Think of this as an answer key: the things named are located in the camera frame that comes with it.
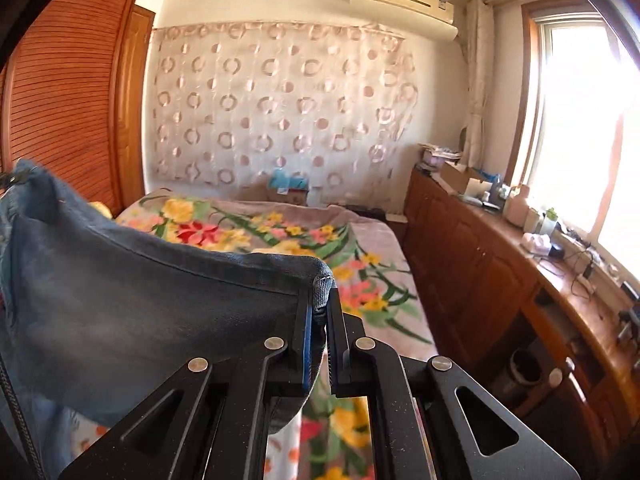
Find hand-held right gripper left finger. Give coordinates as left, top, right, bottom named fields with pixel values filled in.
left=59, top=296, right=326, bottom=480

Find wooden framed window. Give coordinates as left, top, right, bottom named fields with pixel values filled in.
left=505, top=2, right=640, bottom=281

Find stack of papers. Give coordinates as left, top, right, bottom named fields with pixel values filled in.
left=417, top=142, right=463, bottom=171

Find long wooden cabinet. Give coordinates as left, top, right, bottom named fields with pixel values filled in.
left=402, top=165, right=640, bottom=461

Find small cardboard box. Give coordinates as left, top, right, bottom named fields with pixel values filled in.
left=267, top=180, right=308, bottom=206

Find floral blanket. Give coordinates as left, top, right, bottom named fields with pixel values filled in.
left=70, top=187, right=436, bottom=480

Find white air conditioner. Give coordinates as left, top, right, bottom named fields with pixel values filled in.
left=349, top=0, right=460, bottom=42

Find black braided cord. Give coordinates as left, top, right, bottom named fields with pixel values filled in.
left=0, top=350, right=48, bottom=480

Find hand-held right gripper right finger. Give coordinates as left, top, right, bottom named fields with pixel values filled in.
left=325, top=287, right=581, bottom=480

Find dark round pot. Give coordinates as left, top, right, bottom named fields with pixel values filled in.
left=507, top=347, right=546, bottom=391

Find wooden louvered wardrobe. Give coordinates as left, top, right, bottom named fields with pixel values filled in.
left=0, top=0, right=156, bottom=216

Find beige side curtain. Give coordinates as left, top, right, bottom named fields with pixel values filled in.
left=460, top=0, right=496, bottom=171

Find blue denim pants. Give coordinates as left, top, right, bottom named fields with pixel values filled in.
left=0, top=159, right=338, bottom=480

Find pale plastic jug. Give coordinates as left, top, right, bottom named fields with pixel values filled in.
left=502, top=185, right=531, bottom=226

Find circle print curtain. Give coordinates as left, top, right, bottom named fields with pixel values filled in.
left=147, top=21, right=421, bottom=201

